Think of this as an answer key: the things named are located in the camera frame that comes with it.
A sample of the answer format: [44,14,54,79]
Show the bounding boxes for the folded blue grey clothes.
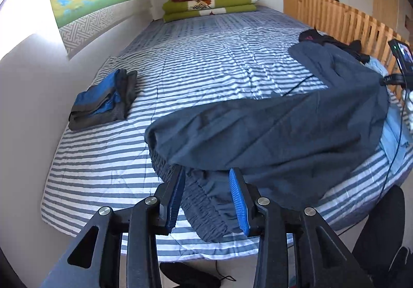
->
[69,69,137,131]

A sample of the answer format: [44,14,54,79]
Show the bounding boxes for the black garment with yellow stripes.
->
[298,29,370,64]

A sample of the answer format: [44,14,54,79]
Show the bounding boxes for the dark blue trousers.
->
[145,41,389,243]

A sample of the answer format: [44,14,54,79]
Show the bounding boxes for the black clad operator leg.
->
[352,185,412,287]

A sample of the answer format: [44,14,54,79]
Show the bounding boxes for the black cable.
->
[335,94,408,237]

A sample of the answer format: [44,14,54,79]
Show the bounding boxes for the wooden slatted bed rail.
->
[283,0,408,74]

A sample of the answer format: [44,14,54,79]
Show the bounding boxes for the light blue denim jeans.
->
[379,89,412,170]

